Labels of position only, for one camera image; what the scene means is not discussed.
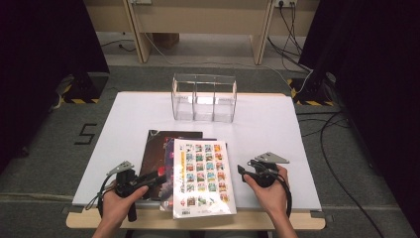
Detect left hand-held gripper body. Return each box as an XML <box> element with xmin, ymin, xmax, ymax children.
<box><xmin>106</xmin><ymin>161</ymin><xmax>150</xmax><ymax>223</ymax></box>

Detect person's left hand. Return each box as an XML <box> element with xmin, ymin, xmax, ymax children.
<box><xmin>98</xmin><ymin>184</ymin><xmax>151</xmax><ymax>230</ymax></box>

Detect person's right hand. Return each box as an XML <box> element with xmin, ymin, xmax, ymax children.
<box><xmin>243</xmin><ymin>164</ymin><xmax>291</xmax><ymax>220</ymax></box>

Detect clear acrylic book rack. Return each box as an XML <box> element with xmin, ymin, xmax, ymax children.
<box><xmin>170</xmin><ymin>72</ymin><xmax>238</xmax><ymax>124</ymax></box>

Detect white picture grid book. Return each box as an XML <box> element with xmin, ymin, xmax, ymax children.
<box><xmin>171</xmin><ymin>138</ymin><xmax>238</xmax><ymax>220</ymax></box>

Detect grey tape piece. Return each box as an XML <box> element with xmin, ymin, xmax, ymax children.
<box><xmin>60</xmin><ymin>204</ymin><xmax>84</xmax><ymax>215</ymax></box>
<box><xmin>310</xmin><ymin>210</ymin><xmax>335</xmax><ymax>223</ymax></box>

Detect stand base with hazard tape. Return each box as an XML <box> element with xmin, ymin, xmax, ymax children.
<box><xmin>286</xmin><ymin>70</ymin><xmax>338</xmax><ymax>107</ymax></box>
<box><xmin>60</xmin><ymin>71</ymin><xmax>111</xmax><ymax>105</ymax></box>

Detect thin black floor cable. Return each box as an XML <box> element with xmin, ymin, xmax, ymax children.
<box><xmin>99</xmin><ymin>39</ymin><xmax>137</xmax><ymax>54</ymax></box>

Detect light wooden table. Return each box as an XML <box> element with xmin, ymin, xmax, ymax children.
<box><xmin>65</xmin><ymin>91</ymin><xmax>327</xmax><ymax>231</ymax></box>

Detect white floor cable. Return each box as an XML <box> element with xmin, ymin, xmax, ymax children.
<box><xmin>143</xmin><ymin>32</ymin><xmax>314</xmax><ymax>97</ymax></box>

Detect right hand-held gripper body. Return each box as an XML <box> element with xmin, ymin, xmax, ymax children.
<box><xmin>247</xmin><ymin>151</ymin><xmax>291</xmax><ymax>188</ymax></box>

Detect beige wooden desk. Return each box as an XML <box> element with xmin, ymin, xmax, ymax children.
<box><xmin>82</xmin><ymin>0</ymin><xmax>321</xmax><ymax>66</ymax></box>

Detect long black floor cable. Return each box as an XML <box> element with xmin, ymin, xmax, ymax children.
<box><xmin>319</xmin><ymin>111</ymin><xmax>385</xmax><ymax>238</ymax></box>

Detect dark glossy magazine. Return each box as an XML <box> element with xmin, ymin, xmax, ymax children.
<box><xmin>138</xmin><ymin>129</ymin><xmax>204</xmax><ymax>202</ymax></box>

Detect white table cover board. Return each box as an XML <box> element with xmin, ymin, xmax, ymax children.
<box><xmin>71</xmin><ymin>91</ymin><xmax>323</xmax><ymax>212</ymax></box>

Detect black power cable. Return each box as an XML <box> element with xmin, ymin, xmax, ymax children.
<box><xmin>290</xmin><ymin>2</ymin><xmax>304</xmax><ymax>57</ymax></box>
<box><xmin>278</xmin><ymin>3</ymin><xmax>303</xmax><ymax>56</ymax></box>

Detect black curtain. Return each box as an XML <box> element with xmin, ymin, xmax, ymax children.
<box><xmin>0</xmin><ymin>0</ymin><xmax>111</xmax><ymax>175</ymax></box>
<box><xmin>297</xmin><ymin>0</ymin><xmax>420</xmax><ymax>232</ymax></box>

